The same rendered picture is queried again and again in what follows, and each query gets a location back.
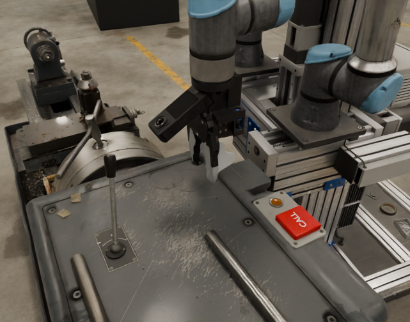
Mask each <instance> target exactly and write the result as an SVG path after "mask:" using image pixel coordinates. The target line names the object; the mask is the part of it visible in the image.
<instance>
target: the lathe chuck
mask: <svg viewBox="0 0 410 322"><path fill-rule="evenodd" d="M101 139H102V141H106V142H107V146H105V147H104V148H101V149H95V148H94V145H95V144H96V143H97V142H96V140H95V139H93V138H91V139H89V140H88V141H87V143H86V144H85V145H84V147H83V148H82V150H81V151H80V152H79V154H78V156H77V157H76V158H75V160H74V161H73V162H72V164H71V165H70V167H69V168H68V169H67V171H66V173H65V174H64V175H63V177H62V178H61V179H57V178H56V177H55V179H54V188H55V189H56V192H57V191H60V190H64V189H66V188H67V186H68V184H69V183H70V182H71V180H72V179H73V177H74V176H75V175H76V174H77V173H78V172H79V171H80V170H81V169H82V168H83V167H85V166H86V165H88V164H89V163H90V162H92V161H94V160H95V159H97V158H99V157H101V156H103V155H106V154H108V153H111V152H114V151H118V150H126V149H142V150H148V151H152V152H154V153H156V154H158V155H160V156H162V157H163V158H165V157H164V155H163V154H162V153H161V152H160V150H159V149H158V148H157V146H156V145H155V144H154V143H153V142H152V141H151V140H149V139H147V138H146V137H145V138H144V140H142V139H138V138H137V137H135V134H134V133H132V132H109V133H106V134H102V137H101ZM73 150H74V149H73ZM73 150H72V151H71V152H70V153H69V154H68V155H67V157H66V158H65V159H64V161H62V163H61V165H60V167H59V169H60V168H61V166H62V165H63V164H64V163H65V161H66V160H67V158H68V157H69V156H70V155H71V153H72V152H73ZM59 169H58V171H59ZM58 171H57V172H58Z"/></svg>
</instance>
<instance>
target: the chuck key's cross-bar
mask: <svg viewBox="0 0 410 322"><path fill-rule="evenodd" d="M101 104H102V100H97V103H96V106H95V109H94V111H93V115H94V117H95V119H97V116H98V113H99V110H100V106H101ZM93 128H94V125H89V126H88V129H87V132H86V135H85V136H84V137H83V138H82V140H81V141H80V143H79V144H78V145H77V147H76V148H75V150H73V152H72V153H71V155H70V156H69V157H68V158H67V160H66V161H65V163H64V164H63V165H62V166H61V168H60V169H59V171H58V172H57V173H56V175H55V177H56V178H57V179H61V178H62V177H63V175H64V174H65V173H66V171H67V169H68V168H69V167H70V165H71V164H72V162H73V161H74V160H75V158H76V157H77V156H78V154H79V152H80V151H81V150H82V148H83V147H84V145H85V144H86V143H87V141H88V140H89V138H90V137H91V134H92V131H93Z"/></svg>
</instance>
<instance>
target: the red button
mask: <svg viewBox="0 0 410 322"><path fill-rule="evenodd" d="M275 220H276V221H277V222H278V223H279V224H280V225H281V227H282V228H284V230H286V232H287V233H288V234H289V235H290V236H291V237H292V238H293V239H294V240H298V239H300V238H302V237H304V236H307V235H309V234H311V233H313V232H315V231H318V230H319V229H320V228H321V224H320V223H319V222H318V221H317V220H316V219H315V218H314V217H313V216H311V215H310V214H309V213H308V212H307V211H306V210H305V209H304V208H303V207H302V206H301V205H299V206H296V207H294V208H292V209H289V210H287V211H284V212H283V213H280V214H278V215H276V218H275Z"/></svg>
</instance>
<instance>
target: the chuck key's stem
mask: <svg viewBox="0 0 410 322"><path fill-rule="evenodd" d="M85 120H86V122H87V125H88V126H89V125H94V128H93V131H92V134H91V135H92V137H93V139H95V140H96V142H97V145H98V147H101V146H103V145H104V143H103V142H102V139H101V137H102V134H101V133H100V130H99V126H98V125H97V122H96V119H95V117H94V115H92V114H89V115H87V116H86V117H85Z"/></svg>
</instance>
